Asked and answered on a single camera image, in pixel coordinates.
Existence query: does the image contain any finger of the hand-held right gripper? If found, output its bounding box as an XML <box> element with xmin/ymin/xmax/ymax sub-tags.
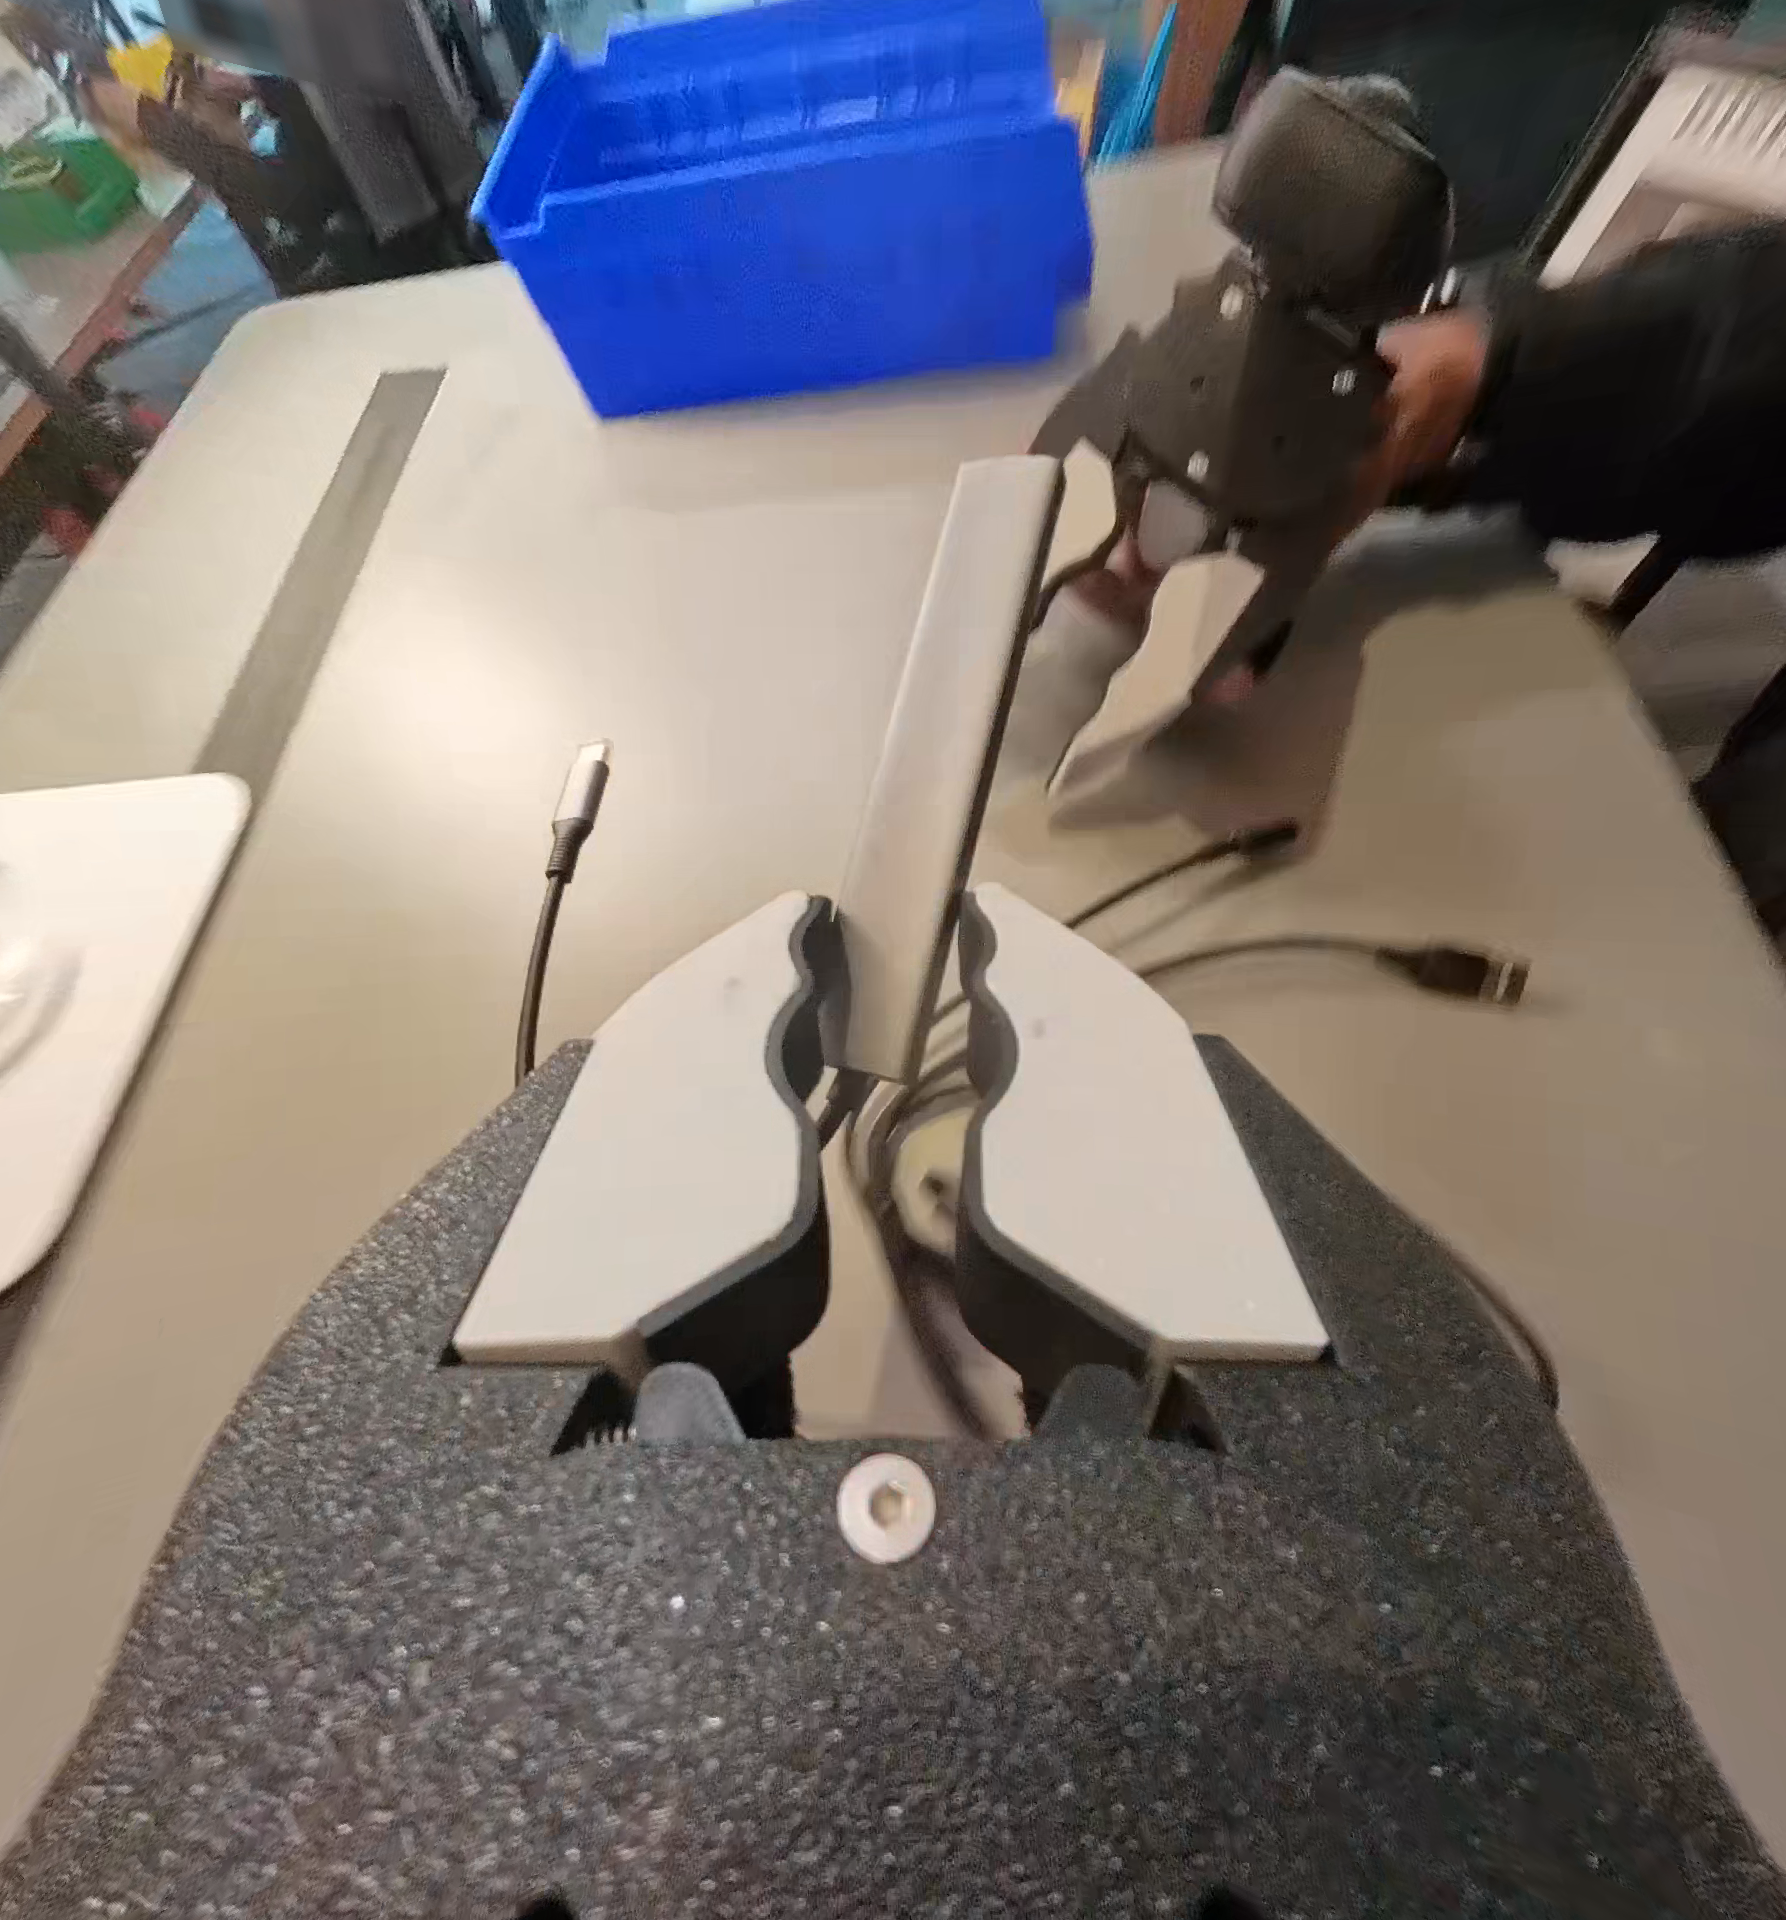
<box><xmin>1051</xmin><ymin>554</ymin><xmax>1263</xmax><ymax>798</ymax></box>

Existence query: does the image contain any person's right hand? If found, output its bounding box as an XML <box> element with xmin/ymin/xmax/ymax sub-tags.
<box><xmin>1380</xmin><ymin>317</ymin><xmax>1496</xmax><ymax>482</ymax></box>

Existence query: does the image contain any silver slim usb hub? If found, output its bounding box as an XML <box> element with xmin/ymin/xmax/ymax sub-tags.
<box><xmin>819</xmin><ymin>455</ymin><xmax>1065</xmax><ymax>1085</ymax></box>

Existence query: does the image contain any green bin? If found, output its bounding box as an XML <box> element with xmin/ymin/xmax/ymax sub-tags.
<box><xmin>0</xmin><ymin>134</ymin><xmax>142</xmax><ymax>257</ymax></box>

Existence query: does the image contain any blue plastic bin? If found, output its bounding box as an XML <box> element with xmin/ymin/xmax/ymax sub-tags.
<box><xmin>470</xmin><ymin>0</ymin><xmax>1101</xmax><ymax>422</ymax></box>

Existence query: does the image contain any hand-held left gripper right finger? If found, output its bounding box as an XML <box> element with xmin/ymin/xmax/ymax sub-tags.
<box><xmin>960</xmin><ymin>882</ymin><xmax>1334</xmax><ymax>1374</ymax></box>

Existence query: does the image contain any person's right forearm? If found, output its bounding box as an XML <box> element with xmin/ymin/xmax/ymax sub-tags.
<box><xmin>1449</xmin><ymin>193</ymin><xmax>1786</xmax><ymax>558</ymax></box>

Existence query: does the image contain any braided hub cable silver plug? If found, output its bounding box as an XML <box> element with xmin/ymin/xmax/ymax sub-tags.
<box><xmin>514</xmin><ymin>737</ymin><xmax>614</xmax><ymax>1085</ymax></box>

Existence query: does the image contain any black braided usb cable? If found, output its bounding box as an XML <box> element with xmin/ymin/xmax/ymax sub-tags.
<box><xmin>832</xmin><ymin>816</ymin><xmax>1563</xmax><ymax>1411</ymax></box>

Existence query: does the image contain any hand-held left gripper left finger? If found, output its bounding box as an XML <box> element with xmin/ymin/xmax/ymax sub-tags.
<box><xmin>450</xmin><ymin>888</ymin><xmax>836</xmax><ymax>1389</ymax></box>

